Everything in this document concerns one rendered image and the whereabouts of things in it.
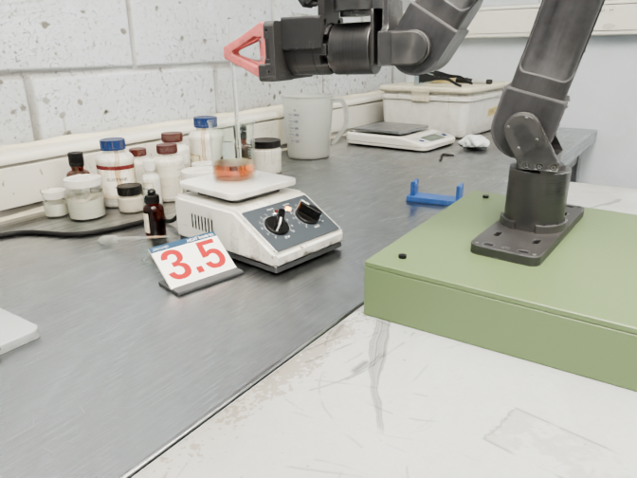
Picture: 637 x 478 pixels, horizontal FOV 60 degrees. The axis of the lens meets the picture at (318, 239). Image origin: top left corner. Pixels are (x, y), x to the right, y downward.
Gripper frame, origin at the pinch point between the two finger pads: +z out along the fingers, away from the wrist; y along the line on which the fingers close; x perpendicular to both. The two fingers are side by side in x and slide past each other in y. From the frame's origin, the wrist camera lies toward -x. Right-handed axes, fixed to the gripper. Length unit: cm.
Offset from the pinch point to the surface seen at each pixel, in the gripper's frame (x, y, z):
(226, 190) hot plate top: 16.6, 5.5, -1.3
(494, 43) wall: -1, -142, -12
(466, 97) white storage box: 14, -102, -11
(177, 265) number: 23.3, 15.5, -0.7
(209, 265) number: 24.1, 12.5, -2.8
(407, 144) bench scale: 24, -77, -1
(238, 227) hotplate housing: 20.5, 8.1, -4.5
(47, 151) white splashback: 14.8, -2.1, 39.6
